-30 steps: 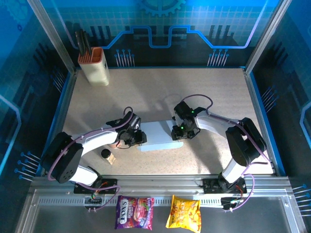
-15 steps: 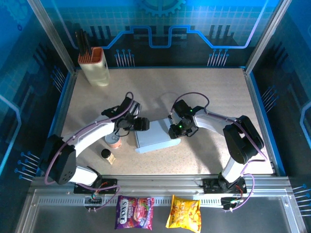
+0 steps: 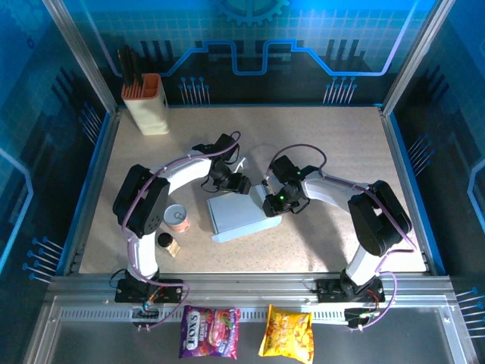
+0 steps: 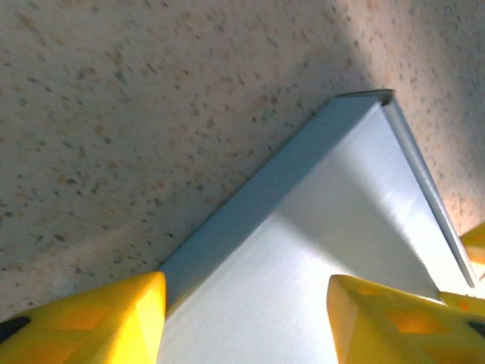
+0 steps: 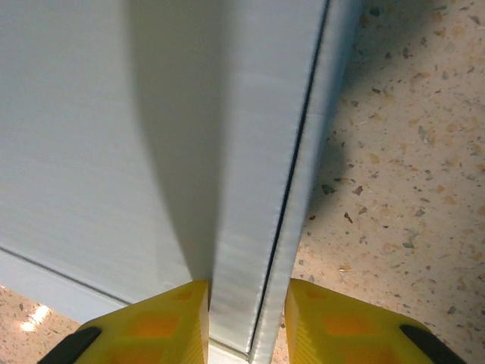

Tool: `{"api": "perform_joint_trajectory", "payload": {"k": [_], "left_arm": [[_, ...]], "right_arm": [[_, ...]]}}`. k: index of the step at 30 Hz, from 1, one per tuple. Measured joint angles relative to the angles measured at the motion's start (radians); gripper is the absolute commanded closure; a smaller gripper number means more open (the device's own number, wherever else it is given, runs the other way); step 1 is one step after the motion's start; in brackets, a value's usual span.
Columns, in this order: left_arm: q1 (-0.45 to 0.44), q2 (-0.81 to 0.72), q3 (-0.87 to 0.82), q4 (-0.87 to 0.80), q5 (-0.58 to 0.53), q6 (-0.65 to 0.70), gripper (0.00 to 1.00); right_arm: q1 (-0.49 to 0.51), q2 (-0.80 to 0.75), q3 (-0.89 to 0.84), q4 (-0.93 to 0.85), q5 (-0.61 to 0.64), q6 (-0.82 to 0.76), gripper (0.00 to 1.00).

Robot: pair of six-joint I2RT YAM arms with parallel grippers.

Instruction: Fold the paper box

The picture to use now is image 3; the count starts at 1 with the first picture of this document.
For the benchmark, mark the white paper box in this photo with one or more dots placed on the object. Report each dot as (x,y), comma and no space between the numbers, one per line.
(235,212)

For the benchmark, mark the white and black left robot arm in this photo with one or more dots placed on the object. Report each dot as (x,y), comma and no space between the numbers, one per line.
(189,170)

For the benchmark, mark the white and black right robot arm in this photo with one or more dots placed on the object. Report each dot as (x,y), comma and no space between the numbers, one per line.
(333,189)

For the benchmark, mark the pink tin can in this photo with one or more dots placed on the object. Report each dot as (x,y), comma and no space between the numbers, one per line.
(176,218)

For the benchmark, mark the black-lidded spice jar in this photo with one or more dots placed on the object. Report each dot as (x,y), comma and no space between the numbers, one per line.
(165,239)

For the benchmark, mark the beige holder with orange rim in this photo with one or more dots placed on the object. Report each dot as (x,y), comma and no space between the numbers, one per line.
(149,110)

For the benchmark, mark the yellow snack bag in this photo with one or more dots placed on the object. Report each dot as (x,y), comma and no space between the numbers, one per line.
(286,333)

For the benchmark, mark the purple Fox's candy bag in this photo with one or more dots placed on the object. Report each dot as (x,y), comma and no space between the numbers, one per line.
(208,333)

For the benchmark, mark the aluminium frame rail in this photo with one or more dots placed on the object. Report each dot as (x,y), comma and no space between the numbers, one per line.
(246,288)

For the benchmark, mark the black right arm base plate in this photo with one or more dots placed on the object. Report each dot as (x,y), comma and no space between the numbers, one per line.
(329,292)

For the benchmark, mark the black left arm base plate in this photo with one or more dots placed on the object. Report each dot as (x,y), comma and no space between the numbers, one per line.
(170,292)

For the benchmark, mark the aluminium frame post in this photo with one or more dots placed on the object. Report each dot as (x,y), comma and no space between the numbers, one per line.
(413,49)
(83,49)

